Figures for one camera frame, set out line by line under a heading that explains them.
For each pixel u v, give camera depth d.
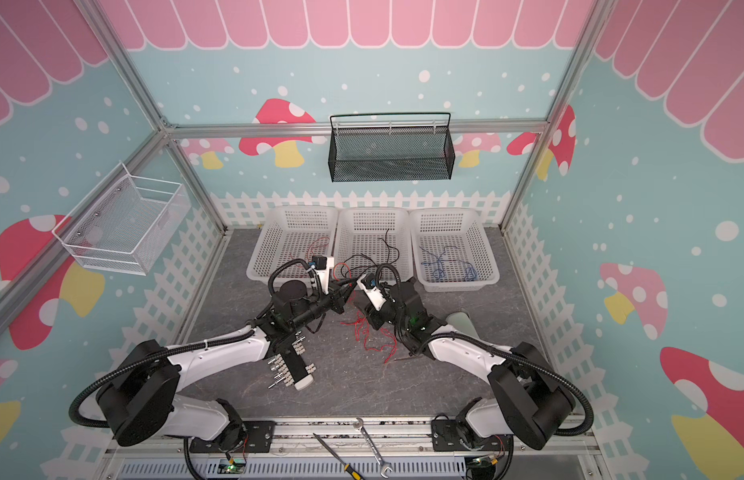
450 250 1.13
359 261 1.09
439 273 1.06
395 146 0.93
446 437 0.74
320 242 1.16
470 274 1.03
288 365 0.85
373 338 0.92
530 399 0.43
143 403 0.42
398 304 0.61
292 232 1.17
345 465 0.71
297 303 0.62
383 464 0.71
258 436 0.75
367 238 1.16
